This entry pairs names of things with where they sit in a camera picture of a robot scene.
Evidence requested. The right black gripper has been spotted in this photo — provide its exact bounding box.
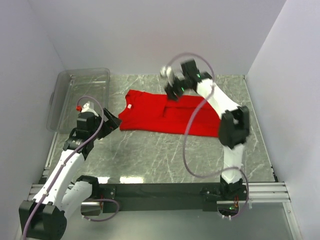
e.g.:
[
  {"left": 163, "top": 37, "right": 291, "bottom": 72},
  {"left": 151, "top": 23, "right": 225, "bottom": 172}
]
[{"left": 163, "top": 74, "right": 189, "bottom": 103}]

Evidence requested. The red t shirt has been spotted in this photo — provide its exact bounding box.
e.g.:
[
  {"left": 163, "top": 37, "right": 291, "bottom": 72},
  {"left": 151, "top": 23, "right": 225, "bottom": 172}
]
[{"left": 118, "top": 89, "right": 221, "bottom": 138}]

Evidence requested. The clear plastic bin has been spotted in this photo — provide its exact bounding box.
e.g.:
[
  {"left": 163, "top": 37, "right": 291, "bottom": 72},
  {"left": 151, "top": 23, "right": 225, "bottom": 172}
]
[{"left": 46, "top": 68, "right": 110, "bottom": 134}]

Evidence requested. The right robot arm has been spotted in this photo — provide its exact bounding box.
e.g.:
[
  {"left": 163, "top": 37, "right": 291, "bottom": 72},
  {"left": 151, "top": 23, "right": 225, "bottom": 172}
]
[{"left": 160, "top": 59, "right": 250, "bottom": 201}]

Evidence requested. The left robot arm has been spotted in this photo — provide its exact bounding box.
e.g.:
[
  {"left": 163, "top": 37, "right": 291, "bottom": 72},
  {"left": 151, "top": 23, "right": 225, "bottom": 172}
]
[{"left": 18, "top": 108, "right": 122, "bottom": 240}]

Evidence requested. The black base beam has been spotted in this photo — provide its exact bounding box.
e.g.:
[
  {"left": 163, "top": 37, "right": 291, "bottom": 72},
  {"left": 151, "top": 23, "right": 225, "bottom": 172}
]
[{"left": 70, "top": 182, "right": 250, "bottom": 214}]

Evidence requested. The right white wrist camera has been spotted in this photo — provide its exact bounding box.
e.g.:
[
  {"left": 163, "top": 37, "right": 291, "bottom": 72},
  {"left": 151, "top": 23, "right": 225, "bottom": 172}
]
[{"left": 159, "top": 66, "right": 177, "bottom": 86}]

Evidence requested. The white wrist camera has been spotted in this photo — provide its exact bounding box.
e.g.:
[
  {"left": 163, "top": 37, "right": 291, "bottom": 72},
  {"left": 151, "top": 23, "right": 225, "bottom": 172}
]
[
  {"left": 159, "top": 66, "right": 177, "bottom": 86},
  {"left": 76, "top": 101, "right": 97, "bottom": 115}
]

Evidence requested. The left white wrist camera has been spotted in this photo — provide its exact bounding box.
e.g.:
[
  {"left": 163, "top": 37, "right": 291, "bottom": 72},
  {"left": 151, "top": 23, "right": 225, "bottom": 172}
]
[{"left": 76, "top": 101, "right": 97, "bottom": 115}]

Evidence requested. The aluminium rail frame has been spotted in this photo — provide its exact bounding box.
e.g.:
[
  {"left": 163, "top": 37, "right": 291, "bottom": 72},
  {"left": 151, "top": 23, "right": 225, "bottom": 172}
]
[{"left": 14, "top": 74, "right": 301, "bottom": 240}]

